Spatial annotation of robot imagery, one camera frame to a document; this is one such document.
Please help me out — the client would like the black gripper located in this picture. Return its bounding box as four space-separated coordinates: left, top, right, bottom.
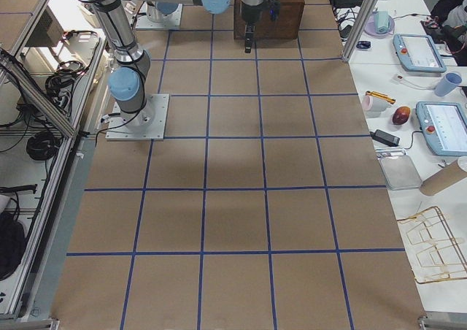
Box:
240 3 261 53

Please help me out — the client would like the dark wooden drawer box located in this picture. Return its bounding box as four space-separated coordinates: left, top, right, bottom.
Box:
233 0 304 40

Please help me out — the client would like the small blue black device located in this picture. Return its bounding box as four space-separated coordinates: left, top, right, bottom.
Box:
356 40 371 50

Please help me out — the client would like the lilac plate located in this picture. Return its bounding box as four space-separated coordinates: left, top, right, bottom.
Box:
364 12 395 37

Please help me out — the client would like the teal cup on plate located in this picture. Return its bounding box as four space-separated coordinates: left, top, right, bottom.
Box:
374 11 390 34

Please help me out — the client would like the gold metal cylinder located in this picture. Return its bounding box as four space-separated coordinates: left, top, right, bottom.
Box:
366 91 395 104

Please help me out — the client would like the pink paper cup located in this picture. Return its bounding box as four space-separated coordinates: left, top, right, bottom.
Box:
361 95 390 112

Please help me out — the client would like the far teach pendant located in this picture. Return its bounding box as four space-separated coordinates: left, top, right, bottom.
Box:
393 34 447 73

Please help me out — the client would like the teach pendant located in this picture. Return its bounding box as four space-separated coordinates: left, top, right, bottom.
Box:
393 34 447 73
415 101 466 157

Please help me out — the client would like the red mango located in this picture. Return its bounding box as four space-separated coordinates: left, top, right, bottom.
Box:
392 106 411 126

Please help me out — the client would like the black power adapter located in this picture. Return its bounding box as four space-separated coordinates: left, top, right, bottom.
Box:
370 129 400 147

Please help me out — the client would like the blue plastic cup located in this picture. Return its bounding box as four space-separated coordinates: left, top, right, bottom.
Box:
434 72 463 97

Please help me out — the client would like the metal tray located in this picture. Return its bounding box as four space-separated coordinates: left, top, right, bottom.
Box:
379 155 422 191

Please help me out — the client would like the near teach pendant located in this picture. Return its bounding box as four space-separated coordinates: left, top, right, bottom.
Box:
415 101 466 157

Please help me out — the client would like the cardboard tube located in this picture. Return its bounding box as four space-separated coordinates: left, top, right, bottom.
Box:
420 156 466 196

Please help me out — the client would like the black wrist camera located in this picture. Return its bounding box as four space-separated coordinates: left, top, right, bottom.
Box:
267 0 281 22

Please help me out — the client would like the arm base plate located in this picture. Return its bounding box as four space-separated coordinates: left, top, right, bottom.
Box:
134 1 183 31
105 94 170 141

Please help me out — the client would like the aluminium frame post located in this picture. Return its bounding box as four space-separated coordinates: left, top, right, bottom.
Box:
341 0 378 62

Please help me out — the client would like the gold wire rack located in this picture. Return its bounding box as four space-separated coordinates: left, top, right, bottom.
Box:
397 206 466 285

